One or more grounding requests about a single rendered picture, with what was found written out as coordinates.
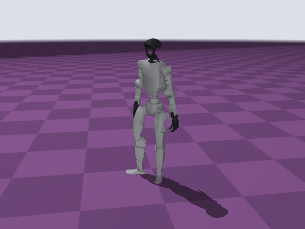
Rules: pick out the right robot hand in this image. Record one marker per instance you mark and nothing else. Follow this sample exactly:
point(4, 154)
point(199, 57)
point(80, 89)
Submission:
point(135, 107)

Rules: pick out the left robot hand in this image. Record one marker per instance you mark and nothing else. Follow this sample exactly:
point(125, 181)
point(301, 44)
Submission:
point(175, 122)

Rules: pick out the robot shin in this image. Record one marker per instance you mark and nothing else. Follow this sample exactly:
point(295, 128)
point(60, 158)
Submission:
point(139, 155)
point(160, 159)

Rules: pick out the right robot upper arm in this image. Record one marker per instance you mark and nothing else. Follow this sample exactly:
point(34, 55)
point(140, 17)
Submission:
point(139, 82)

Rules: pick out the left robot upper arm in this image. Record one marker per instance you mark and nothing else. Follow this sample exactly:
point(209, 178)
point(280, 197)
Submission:
point(166, 72)

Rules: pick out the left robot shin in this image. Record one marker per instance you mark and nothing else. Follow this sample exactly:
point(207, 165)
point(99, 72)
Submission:
point(160, 159)

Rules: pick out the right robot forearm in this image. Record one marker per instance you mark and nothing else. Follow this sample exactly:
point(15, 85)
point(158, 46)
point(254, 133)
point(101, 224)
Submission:
point(138, 94)

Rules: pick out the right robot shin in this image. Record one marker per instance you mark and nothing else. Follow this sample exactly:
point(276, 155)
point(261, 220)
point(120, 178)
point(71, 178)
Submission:
point(139, 155)

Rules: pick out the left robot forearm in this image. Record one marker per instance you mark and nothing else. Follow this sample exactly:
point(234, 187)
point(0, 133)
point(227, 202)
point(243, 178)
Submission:
point(172, 103)

